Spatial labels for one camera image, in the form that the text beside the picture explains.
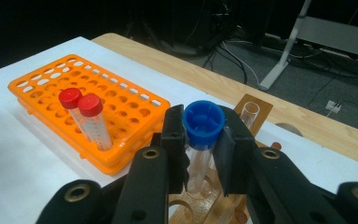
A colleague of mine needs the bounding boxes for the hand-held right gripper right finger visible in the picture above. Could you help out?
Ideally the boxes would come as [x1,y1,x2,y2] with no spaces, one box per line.
[213,105,339,224]

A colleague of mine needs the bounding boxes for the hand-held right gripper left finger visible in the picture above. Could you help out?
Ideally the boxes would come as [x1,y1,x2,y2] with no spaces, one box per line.
[111,104,190,224]

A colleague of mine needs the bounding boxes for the wooden tube rack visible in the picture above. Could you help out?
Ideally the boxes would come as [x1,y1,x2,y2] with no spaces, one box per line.
[167,92,283,224]

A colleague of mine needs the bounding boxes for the orange tube rack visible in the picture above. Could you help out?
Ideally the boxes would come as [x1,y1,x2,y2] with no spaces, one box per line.
[7,53,172,176]

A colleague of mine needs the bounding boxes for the blue capped test tube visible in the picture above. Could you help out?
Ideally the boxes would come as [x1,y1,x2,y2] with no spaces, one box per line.
[182,100,227,201]

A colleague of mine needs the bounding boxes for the red capped test tube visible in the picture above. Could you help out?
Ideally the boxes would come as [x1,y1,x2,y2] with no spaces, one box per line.
[58,87,91,143]
[77,93,114,152]

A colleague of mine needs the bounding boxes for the clear uncapped test tube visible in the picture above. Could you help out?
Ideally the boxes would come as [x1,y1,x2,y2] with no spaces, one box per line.
[240,101,261,130]

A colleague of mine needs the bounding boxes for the white power plug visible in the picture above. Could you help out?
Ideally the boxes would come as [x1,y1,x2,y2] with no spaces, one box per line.
[324,100,343,114]

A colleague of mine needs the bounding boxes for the white metal stand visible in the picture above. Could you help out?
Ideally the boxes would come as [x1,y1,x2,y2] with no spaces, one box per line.
[258,0,358,92]

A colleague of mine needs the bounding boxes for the black floor cable bundle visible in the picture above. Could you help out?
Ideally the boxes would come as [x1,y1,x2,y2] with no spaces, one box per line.
[200,40,250,86]

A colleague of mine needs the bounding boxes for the white floor cable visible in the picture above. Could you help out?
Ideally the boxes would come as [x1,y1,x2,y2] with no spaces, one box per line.
[220,40,261,87]

